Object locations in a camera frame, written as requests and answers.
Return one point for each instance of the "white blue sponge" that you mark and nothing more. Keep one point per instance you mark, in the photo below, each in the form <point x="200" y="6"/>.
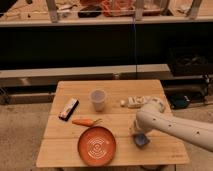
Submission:
<point x="140" y="140"/>

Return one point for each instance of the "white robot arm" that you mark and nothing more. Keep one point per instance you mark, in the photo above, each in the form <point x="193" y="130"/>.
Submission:
<point x="150" y="116"/>

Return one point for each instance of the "translucent plastic cup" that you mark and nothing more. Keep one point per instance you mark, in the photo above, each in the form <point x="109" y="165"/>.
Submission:
<point x="97" y="98"/>

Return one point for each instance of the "wooden folding table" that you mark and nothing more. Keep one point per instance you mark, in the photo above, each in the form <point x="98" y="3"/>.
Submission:
<point x="59" y="143"/>

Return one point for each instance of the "orange toy carrot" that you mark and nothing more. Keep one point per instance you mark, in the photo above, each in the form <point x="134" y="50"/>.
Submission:
<point x="85" y="122"/>

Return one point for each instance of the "orange round plate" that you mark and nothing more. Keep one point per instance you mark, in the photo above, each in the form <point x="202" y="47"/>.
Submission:
<point x="96" y="146"/>

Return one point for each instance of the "dark blue object on floor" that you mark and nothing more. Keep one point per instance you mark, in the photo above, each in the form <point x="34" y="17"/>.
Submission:
<point x="179" y="102"/>

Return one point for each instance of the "black crate on shelf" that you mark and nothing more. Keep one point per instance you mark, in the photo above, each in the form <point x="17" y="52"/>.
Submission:
<point x="190" y="61"/>

